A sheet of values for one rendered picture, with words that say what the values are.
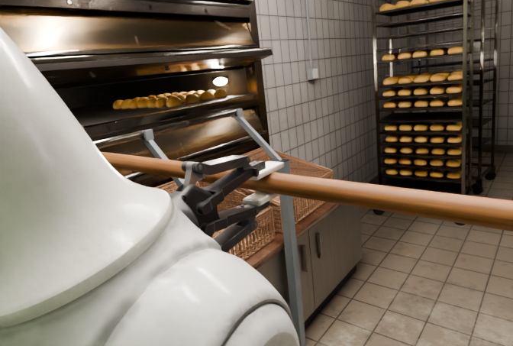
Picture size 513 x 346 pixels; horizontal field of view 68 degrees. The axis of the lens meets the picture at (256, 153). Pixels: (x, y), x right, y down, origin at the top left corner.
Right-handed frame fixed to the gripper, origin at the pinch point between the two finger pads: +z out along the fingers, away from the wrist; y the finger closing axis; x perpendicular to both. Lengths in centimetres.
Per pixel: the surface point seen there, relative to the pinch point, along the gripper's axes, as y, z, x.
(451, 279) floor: 117, 180, -8
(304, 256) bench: 72, 98, -56
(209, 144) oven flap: 20, 99, -110
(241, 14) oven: -48, 140, -111
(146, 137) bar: 2, 35, -75
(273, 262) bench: 65, 76, -58
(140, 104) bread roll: -3, 93, -155
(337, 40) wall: -32, 260, -109
